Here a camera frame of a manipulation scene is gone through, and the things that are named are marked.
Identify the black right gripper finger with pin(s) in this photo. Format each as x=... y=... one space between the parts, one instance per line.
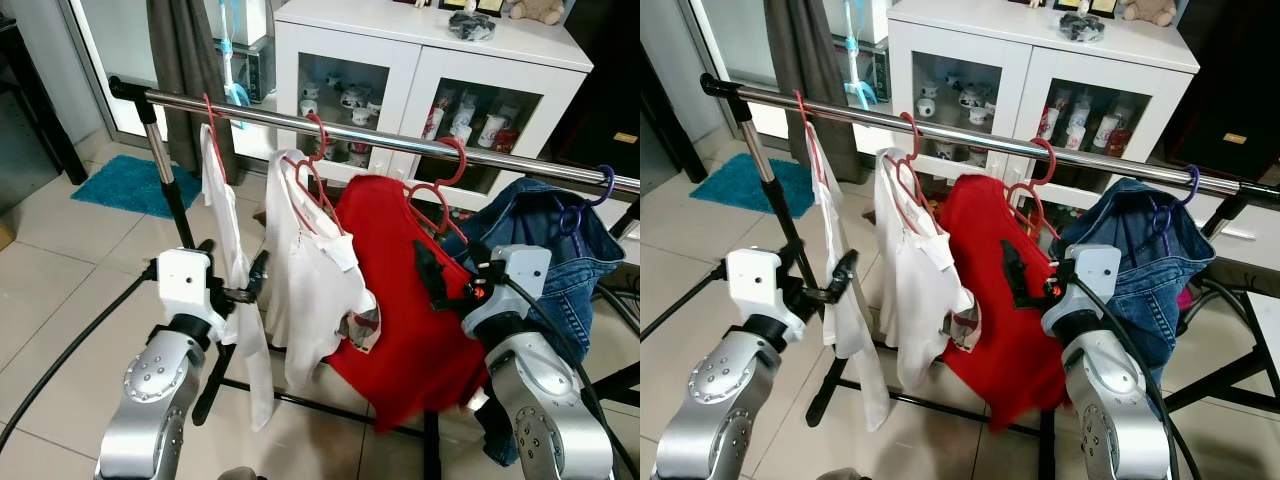
x=428 y=265
x=1024 y=297
x=438 y=297
x=1015 y=265

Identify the white shirt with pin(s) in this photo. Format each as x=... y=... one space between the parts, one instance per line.
x=310 y=280
x=925 y=290

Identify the red mug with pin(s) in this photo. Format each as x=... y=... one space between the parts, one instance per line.
x=510 y=142
x=1122 y=143

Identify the chrome and black clothes rack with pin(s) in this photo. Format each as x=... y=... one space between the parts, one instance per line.
x=980 y=138
x=390 y=140

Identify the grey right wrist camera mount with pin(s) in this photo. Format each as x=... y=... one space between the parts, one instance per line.
x=520 y=270
x=1095 y=270

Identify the teal floor mat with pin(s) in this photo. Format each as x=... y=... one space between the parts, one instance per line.
x=745 y=185
x=130 y=185

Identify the blue denim dress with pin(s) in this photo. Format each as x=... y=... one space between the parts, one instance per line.
x=1150 y=270
x=540 y=215

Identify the light blue white plastic tool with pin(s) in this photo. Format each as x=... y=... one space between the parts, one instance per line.
x=240 y=95
x=862 y=92

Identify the grey curtain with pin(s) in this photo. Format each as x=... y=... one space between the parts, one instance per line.
x=805 y=60
x=185 y=60

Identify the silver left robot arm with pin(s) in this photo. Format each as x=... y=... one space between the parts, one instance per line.
x=710 y=400
x=150 y=400

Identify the white patterned mug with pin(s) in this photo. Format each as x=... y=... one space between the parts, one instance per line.
x=975 y=96
x=355 y=97

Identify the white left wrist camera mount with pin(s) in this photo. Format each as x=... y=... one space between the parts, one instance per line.
x=182 y=280
x=755 y=285

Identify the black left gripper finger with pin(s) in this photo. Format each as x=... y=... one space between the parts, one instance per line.
x=260 y=272
x=847 y=275
x=808 y=262
x=206 y=247

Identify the dark gold plaque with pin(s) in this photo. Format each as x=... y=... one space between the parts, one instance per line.
x=490 y=6
x=1102 y=6
x=1068 y=4
x=457 y=4

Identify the red and white cup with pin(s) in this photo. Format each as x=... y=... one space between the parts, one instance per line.
x=1050 y=120
x=436 y=120

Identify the black crumpled object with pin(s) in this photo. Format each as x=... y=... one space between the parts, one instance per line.
x=1082 y=27
x=472 y=27

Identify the pink and black object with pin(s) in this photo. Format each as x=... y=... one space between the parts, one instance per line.
x=1187 y=300

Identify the thin white garment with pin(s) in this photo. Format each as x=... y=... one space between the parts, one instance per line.
x=225 y=210
x=865 y=350

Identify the red shirt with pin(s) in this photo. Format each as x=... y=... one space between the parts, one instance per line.
x=400 y=330
x=1000 y=350

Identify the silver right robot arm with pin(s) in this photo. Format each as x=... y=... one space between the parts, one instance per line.
x=545 y=400
x=1110 y=410

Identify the beige teddy bear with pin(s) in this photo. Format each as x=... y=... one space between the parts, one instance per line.
x=1150 y=10
x=538 y=10

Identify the black desk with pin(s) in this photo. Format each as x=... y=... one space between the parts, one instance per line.
x=675 y=130
x=45 y=110

